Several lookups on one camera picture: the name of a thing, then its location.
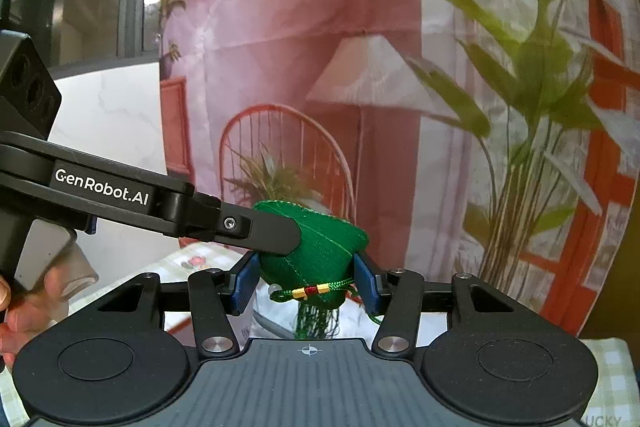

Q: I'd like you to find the person's left hand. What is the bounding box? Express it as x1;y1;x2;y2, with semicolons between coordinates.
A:
0;249;101;372

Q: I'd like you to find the green checked blanket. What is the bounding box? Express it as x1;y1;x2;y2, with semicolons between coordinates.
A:
0;244;638;427

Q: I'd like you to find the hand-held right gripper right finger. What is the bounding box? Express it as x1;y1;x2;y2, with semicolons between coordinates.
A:
352;251;519;356

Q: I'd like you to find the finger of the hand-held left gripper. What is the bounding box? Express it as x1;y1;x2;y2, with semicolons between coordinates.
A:
165;191;304;258

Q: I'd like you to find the printed backdrop cloth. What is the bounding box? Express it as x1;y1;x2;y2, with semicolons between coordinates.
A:
158;0;640;339

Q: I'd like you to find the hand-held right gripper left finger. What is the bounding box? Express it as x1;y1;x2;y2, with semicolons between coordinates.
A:
95;252;262;358

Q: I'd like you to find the green fabric sachet with tassel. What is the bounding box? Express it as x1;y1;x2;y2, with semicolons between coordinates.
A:
252;200;373;341

